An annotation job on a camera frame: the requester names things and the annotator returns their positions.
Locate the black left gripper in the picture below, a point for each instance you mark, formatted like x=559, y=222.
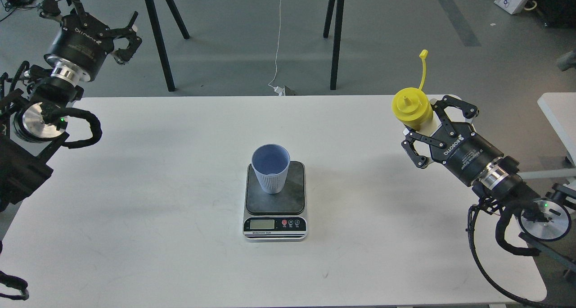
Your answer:
x=78, y=51

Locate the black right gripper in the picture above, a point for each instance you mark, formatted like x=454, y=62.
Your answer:
x=455, y=144

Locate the yellow squeeze bottle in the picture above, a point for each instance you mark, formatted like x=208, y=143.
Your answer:
x=411, y=105

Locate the blue plastic cup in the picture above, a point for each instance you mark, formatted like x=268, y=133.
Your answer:
x=270, y=163

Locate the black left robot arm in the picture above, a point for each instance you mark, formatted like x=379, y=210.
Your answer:
x=37, y=113

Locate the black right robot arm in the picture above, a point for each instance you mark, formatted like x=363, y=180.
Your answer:
x=527, y=220

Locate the digital kitchen scale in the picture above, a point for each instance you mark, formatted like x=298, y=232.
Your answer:
x=279, y=217

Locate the white side table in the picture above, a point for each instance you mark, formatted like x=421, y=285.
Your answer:
x=560, y=110

